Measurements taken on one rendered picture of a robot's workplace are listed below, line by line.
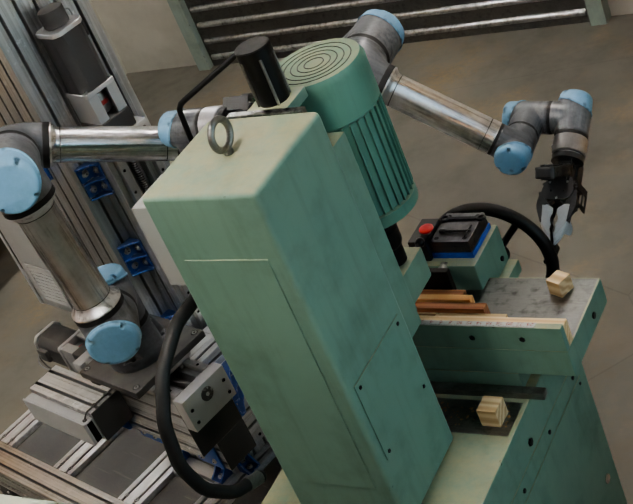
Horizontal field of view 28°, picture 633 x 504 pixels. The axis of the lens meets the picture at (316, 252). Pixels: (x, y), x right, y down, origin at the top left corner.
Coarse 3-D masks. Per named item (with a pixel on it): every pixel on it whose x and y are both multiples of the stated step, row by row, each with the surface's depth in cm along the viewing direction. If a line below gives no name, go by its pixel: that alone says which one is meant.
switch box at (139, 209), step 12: (156, 180) 204; (144, 216) 198; (144, 228) 200; (156, 228) 199; (156, 240) 201; (156, 252) 203; (168, 252) 202; (168, 264) 204; (168, 276) 206; (180, 276) 204
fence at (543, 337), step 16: (416, 336) 239; (432, 336) 237; (448, 336) 235; (464, 336) 233; (480, 336) 231; (496, 336) 229; (512, 336) 227; (528, 336) 225; (544, 336) 223; (560, 336) 222
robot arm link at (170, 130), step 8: (168, 112) 251; (176, 112) 249; (184, 112) 248; (192, 112) 246; (160, 120) 250; (168, 120) 249; (176, 120) 248; (192, 120) 245; (160, 128) 250; (168, 128) 248; (176, 128) 247; (192, 128) 245; (160, 136) 250; (168, 136) 249; (176, 136) 248; (184, 136) 247; (168, 144) 251; (176, 144) 250; (184, 144) 249
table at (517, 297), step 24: (504, 288) 245; (528, 288) 242; (576, 288) 237; (600, 288) 237; (504, 312) 239; (528, 312) 236; (552, 312) 234; (576, 312) 231; (600, 312) 237; (576, 336) 227; (432, 360) 241; (456, 360) 238; (480, 360) 235; (504, 360) 232; (528, 360) 229; (552, 360) 226; (576, 360) 227
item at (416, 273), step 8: (408, 248) 237; (416, 248) 236; (408, 256) 235; (416, 256) 235; (424, 256) 237; (408, 264) 233; (416, 264) 235; (424, 264) 237; (408, 272) 232; (416, 272) 235; (424, 272) 237; (408, 280) 232; (416, 280) 235; (424, 280) 237; (408, 288) 232; (416, 288) 234; (416, 296) 234
